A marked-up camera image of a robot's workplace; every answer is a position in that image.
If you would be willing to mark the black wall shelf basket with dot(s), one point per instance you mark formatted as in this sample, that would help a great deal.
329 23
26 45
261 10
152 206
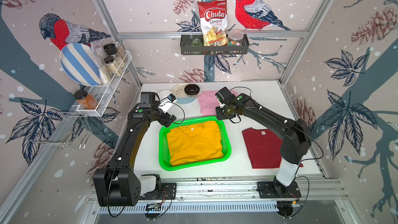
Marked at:
187 49

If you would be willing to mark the white wire spice rack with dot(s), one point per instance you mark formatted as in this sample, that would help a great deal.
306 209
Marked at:
103 94

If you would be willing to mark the pink folded t-shirt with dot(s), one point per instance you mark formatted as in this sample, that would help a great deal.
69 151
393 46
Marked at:
208 103

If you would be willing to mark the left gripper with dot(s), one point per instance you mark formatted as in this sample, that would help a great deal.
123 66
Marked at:
164 120

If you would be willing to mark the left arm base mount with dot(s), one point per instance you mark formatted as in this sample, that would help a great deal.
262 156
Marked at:
164 191

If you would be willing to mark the black lid spice jar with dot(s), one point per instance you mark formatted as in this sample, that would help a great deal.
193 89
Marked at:
113 66
112 50

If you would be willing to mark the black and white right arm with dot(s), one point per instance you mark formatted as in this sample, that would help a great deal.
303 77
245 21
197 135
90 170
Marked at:
296 140

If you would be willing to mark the blue striped plate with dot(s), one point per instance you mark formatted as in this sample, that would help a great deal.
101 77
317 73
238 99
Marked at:
76 61

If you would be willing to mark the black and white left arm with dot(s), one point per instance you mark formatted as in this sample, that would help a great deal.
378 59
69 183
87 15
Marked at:
117 184

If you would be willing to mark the green jar on shelf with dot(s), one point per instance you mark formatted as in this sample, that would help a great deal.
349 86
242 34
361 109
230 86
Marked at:
196 42

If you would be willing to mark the orange spice jar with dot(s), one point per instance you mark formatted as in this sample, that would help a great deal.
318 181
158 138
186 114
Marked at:
85 100

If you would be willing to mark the black bowl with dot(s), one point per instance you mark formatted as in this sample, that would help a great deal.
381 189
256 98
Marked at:
192 90

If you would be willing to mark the green plastic basket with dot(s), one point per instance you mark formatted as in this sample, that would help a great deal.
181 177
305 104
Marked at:
164 155

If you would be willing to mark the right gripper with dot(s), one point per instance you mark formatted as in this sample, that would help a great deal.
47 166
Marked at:
218 117

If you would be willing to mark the red cassava chips bag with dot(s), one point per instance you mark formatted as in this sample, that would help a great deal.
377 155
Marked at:
214 21

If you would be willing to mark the yellow t-shirt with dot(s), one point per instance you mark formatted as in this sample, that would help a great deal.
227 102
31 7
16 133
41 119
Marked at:
194 143

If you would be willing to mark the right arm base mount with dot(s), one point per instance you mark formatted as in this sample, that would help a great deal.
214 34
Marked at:
275 190

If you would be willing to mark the clear candy container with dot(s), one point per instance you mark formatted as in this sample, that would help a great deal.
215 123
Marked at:
235 38

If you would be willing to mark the dark red t-shirt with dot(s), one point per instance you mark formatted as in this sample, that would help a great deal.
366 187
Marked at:
263 147

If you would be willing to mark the white small bowl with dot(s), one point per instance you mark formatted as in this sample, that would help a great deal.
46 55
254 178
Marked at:
164 94

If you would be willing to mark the light blue plate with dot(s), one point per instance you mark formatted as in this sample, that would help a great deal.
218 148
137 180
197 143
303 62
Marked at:
181 97

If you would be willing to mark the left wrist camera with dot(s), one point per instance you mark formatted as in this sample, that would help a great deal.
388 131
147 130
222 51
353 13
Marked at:
171 98

